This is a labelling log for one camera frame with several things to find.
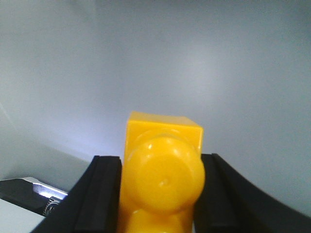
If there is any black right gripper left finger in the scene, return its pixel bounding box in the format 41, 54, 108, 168
33, 156, 122, 233

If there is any yellow toy building block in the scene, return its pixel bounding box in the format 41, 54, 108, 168
117, 111, 205, 233

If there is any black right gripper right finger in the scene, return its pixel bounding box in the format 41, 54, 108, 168
194, 153, 311, 233

